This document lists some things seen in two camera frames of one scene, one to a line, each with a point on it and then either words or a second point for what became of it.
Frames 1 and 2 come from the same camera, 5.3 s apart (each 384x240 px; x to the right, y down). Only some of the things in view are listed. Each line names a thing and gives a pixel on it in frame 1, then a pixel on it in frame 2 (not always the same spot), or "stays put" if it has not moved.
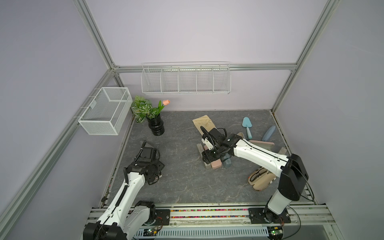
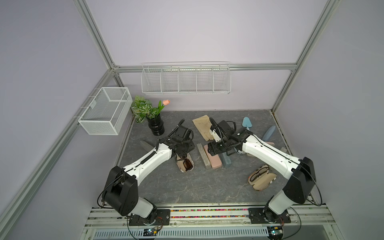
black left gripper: x=160 y=165 to x=191 y=146
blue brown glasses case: x=268 y=133 stays put
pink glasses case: x=214 y=164 stays put
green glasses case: x=201 y=150 stays put
